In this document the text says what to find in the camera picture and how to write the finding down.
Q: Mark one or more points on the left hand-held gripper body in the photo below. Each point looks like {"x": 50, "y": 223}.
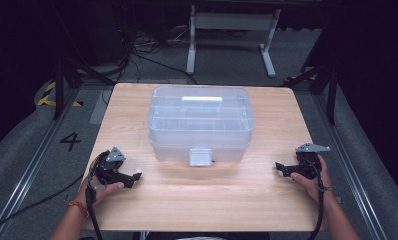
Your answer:
{"x": 108, "y": 170}

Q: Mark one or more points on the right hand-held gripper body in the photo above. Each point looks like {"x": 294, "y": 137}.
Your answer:
{"x": 308, "y": 164}

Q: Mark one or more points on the clear plastic storage box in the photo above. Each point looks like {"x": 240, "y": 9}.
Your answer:
{"x": 200, "y": 126}

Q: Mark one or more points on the person's right hand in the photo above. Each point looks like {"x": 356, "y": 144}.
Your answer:
{"x": 308, "y": 185}

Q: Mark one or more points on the person's left hand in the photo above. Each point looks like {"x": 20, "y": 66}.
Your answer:
{"x": 104, "y": 191}

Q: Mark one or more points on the black tripod stand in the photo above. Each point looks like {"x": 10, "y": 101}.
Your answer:
{"x": 325, "y": 83}
{"x": 62, "y": 86}

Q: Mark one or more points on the yellow and black floor tape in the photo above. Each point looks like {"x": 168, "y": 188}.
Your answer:
{"x": 47, "y": 98}

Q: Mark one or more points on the metal floor rail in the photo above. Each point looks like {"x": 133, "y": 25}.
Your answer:
{"x": 30, "y": 160}
{"x": 348, "y": 166}

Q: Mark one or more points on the grey metal table frame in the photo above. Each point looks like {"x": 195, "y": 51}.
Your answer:
{"x": 232, "y": 20}

